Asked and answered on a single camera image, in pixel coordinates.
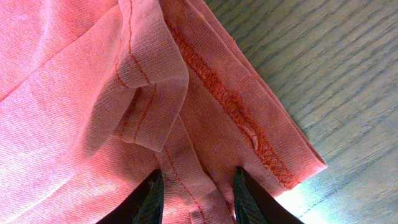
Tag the orange red t-shirt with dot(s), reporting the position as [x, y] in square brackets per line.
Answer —
[95, 95]

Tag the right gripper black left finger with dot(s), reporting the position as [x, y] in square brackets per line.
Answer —
[144, 205]

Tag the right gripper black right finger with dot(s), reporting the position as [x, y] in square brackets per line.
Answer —
[254, 205]

